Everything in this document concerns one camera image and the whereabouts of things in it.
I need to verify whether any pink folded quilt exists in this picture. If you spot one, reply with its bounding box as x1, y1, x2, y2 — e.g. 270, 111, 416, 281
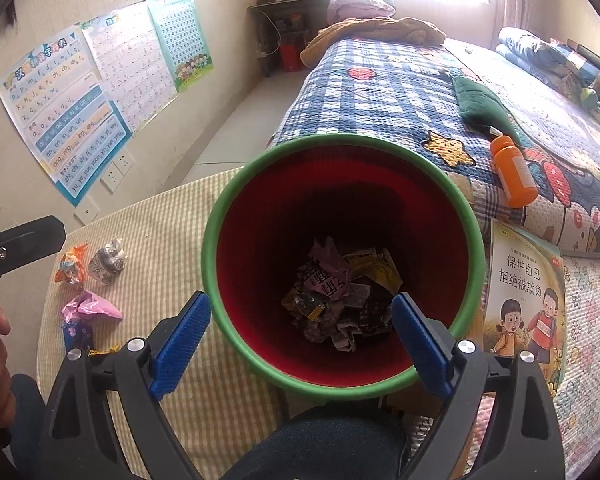
327, 0, 397, 23

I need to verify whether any dark desk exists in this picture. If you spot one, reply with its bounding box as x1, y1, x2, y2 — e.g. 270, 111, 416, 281
246, 0, 333, 78

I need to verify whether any bed with patterned quilt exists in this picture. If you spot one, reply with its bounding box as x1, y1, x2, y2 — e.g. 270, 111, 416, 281
267, 37, 600, 256

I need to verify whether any blue letter wall poster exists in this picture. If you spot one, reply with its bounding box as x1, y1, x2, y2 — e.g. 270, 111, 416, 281
0, 25, 133, 208

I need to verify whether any orange plastic bottle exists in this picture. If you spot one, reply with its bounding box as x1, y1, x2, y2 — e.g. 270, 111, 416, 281
489, 135, 539, 209

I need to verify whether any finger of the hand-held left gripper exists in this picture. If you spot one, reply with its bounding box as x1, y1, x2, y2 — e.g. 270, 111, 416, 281
0, 215, 67, 288

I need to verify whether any grey paper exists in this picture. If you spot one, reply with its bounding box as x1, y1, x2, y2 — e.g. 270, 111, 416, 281
87, 239, 129, 285

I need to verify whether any white cable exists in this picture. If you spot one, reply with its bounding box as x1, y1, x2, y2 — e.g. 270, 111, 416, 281
264, 10, 282, 57

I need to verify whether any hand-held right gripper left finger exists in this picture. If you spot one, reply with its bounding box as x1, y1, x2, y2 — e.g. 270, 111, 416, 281
39, 290, 212, 480

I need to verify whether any illustrated children's book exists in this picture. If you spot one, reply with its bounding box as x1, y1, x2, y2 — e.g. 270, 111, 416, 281
481, 219, 567, 397

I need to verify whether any green cloth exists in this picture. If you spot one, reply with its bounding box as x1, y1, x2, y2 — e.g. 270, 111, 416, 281
451, 75, 526, 148

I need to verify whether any blue snack bag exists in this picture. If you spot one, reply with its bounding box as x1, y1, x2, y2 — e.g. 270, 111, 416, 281
61, 321, 95, 353

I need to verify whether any blue folded quilt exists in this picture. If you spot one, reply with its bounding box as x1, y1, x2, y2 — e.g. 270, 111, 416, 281
495, 26, 581, 86

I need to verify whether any person's right leg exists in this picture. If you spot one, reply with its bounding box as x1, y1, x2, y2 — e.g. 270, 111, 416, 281
225, 402, 406, 480

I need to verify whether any green grid wall poster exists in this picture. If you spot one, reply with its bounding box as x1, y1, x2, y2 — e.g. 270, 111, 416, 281
146, 0, 216, 93

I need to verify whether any red bin with green rim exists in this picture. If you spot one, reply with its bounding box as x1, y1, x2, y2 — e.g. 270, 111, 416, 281
201, 133, 485, 402

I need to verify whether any person's left leg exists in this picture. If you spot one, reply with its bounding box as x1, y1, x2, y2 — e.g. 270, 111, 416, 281
7, 374, 48, 480

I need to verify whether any white round-hole wall plate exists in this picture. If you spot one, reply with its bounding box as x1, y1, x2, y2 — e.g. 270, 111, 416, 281
74, 195, 100, 226

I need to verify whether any pink snack bag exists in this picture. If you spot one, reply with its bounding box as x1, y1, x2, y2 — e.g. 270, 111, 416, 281
61, 290, 124, 324

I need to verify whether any pile of wrappers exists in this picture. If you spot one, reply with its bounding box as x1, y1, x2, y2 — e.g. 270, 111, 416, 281
281, 237, 403, 356

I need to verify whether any white chart wall poster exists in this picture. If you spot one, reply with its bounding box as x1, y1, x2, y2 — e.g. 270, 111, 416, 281
80, 1, 178, 136

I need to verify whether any dark wooden headboard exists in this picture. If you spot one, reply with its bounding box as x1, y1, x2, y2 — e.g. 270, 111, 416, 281
575, 44, 600, 106

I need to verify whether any mustard blanket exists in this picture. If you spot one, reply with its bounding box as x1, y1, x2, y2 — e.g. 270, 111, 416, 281
300, 16, 447, 68

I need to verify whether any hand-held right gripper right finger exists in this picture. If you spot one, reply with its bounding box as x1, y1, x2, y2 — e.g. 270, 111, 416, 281
391, 291, 566, 480

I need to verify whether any person's leg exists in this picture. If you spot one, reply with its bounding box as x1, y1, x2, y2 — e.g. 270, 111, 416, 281
7, 374, 48, 480
225, 402, 406, 480

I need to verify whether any pink curtain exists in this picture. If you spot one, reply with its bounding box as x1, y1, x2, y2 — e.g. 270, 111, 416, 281
495, 0, 551, 51

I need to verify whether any orange wrapper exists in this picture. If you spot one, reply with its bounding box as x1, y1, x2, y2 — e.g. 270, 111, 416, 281
55, 243, 89, 287

